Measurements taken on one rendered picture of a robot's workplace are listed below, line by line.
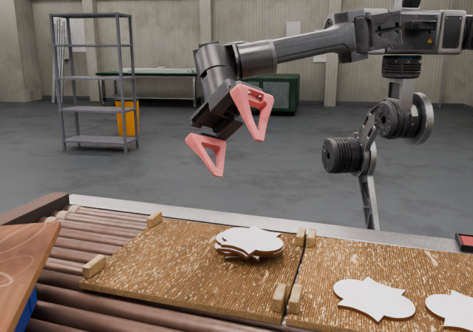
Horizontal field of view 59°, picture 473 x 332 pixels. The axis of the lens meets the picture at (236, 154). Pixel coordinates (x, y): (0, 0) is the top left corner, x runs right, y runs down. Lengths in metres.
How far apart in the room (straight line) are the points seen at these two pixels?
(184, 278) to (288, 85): 8.58
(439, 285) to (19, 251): 0.79
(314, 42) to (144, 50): 11.59
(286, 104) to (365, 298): 8.65
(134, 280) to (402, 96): 1.16
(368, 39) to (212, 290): 0.62
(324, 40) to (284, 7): 10.68
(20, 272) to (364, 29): 0.81
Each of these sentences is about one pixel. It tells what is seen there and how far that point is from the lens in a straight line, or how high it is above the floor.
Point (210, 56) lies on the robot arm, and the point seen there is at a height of 1.38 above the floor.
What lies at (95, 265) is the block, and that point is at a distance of 0.94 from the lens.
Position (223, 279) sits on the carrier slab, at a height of 0.94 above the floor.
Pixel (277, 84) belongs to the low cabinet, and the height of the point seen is 0.70.
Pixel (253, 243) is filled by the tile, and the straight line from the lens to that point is 0.94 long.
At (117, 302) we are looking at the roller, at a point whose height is 0.92.
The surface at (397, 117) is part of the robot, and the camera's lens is 1.65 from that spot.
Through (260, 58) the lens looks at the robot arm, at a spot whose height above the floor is 1.37.
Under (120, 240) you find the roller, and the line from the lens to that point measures 1.13.
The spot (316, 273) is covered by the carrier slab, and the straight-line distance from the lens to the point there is 0.92.
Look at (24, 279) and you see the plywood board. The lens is 0.76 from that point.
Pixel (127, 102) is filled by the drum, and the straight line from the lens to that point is 7.26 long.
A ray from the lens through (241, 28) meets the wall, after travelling 11.67.
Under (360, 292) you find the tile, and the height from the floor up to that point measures 0.94.
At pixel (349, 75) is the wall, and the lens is 11.55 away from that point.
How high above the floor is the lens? 1.38
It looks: 14 degrees down
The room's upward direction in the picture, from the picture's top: straight up
